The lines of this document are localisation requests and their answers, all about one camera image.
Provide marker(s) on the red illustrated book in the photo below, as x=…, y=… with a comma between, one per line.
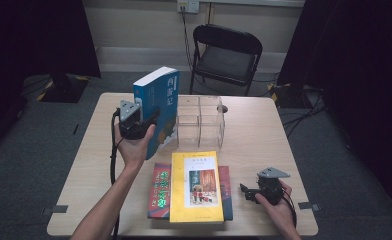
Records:
x=158, y=190

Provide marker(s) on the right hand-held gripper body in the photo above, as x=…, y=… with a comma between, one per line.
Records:
x=270, y=190

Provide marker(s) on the blue book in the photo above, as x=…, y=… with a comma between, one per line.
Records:
x=165, y=100

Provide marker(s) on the person's left hand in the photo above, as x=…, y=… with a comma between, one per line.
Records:
x=134, y=150

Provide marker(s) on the grey tape strip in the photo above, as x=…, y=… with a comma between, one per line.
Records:
x=307, y=206
x=59, y=209

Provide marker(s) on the black curtain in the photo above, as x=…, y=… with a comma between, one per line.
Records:
x=34, y=36
x=357, y=66

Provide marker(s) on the white wall socket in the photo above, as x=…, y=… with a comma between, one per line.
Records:
x=188, y=6

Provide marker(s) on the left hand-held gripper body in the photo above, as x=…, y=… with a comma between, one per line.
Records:
x=130, y=123

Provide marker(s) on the person's right hand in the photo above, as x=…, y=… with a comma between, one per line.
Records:
x=279, y=213

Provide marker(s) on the black stand base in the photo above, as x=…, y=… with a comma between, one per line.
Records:
x=292, y=96
x=64, y=88

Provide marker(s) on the yellow book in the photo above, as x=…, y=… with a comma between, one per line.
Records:
x=179, y=186

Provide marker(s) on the black folding chair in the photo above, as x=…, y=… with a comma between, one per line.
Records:
x=225, y=60

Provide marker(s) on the clear acrylic book rack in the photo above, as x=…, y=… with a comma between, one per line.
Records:
x=204, y=123

